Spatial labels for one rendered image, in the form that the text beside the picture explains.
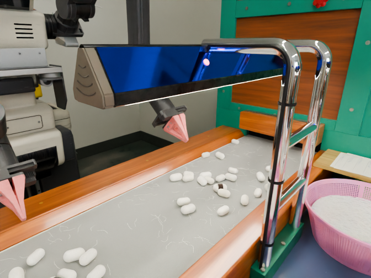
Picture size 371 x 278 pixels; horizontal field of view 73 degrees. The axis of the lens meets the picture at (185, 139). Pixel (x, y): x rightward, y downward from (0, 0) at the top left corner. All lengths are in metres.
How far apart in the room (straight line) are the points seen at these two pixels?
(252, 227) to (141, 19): 0.59
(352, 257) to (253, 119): 0.57
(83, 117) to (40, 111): 1.66
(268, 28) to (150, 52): 0.72
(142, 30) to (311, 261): 0.70
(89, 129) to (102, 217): 2.19
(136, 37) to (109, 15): 2.08
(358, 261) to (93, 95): 0.58
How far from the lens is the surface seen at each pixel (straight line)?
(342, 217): 0.71
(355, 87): 0.94
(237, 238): 0.52
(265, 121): 0.99
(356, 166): 0.88
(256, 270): 0.55
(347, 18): 0.96
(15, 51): 1.02
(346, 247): 0.63
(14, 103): 1.08
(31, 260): 0.56
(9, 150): 0.60
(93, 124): 2.78
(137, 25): 0.75
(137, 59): 0.35
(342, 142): 0.98
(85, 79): 0.33
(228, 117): 1.14
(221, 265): 0.47
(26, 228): 0.64
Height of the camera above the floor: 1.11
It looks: 21 degrees down
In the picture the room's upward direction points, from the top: straight up
